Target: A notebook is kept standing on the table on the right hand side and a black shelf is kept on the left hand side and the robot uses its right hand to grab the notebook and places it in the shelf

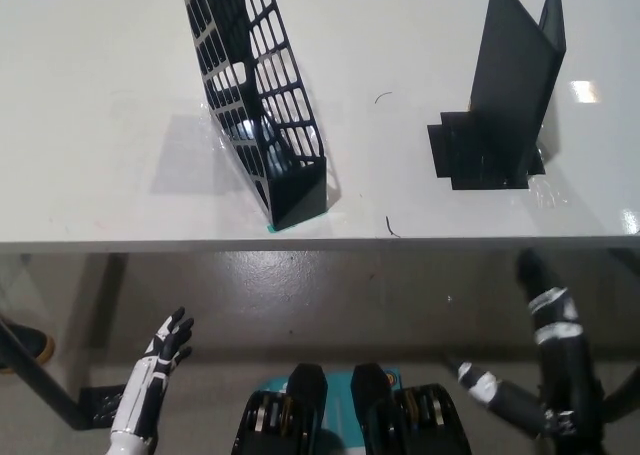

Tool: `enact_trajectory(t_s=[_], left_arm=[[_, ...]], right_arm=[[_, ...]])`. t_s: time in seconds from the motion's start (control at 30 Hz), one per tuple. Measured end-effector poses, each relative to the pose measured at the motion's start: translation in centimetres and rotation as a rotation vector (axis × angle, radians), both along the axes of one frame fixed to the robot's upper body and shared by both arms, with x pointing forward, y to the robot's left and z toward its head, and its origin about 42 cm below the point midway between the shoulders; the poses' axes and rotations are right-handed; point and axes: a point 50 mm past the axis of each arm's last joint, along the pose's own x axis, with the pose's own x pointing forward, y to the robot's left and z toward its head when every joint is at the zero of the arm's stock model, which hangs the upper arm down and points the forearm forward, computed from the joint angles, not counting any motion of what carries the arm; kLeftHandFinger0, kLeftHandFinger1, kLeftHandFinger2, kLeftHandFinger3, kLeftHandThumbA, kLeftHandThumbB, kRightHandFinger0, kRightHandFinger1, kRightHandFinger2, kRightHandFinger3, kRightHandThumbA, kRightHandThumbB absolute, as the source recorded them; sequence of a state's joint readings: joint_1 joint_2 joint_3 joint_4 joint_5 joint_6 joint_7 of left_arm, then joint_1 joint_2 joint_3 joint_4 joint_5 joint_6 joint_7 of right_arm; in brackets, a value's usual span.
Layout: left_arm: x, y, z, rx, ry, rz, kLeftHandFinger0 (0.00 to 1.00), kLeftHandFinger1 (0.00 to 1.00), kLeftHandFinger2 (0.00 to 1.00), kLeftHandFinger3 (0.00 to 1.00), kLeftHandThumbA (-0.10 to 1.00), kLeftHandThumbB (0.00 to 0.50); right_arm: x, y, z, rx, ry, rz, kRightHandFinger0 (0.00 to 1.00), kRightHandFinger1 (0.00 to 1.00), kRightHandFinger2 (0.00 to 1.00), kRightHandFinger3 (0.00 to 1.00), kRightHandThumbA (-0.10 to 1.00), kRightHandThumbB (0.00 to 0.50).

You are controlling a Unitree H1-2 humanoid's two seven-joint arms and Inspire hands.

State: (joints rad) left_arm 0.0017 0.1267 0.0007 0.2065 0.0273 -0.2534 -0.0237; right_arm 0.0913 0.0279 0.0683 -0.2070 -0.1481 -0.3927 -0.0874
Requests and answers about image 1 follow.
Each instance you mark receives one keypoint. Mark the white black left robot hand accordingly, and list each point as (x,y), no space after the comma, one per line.
(145,385)

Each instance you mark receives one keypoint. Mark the teal tape piece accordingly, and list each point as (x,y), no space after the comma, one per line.
(274,228)

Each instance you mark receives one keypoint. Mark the black shoe with tan sole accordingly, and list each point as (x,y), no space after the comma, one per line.
(27,347)

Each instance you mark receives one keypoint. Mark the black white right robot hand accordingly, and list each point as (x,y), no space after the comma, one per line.
(565,370)

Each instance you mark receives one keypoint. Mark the black metal table leg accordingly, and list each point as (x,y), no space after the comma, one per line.
(45,380)

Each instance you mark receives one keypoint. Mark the black mesh magazine shelf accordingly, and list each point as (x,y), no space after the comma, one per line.
(300,190)

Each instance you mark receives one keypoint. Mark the thin black thread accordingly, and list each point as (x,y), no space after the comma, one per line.
(382,96)
(390,227)

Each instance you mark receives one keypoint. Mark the black tape patch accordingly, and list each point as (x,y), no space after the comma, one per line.
(465,160)

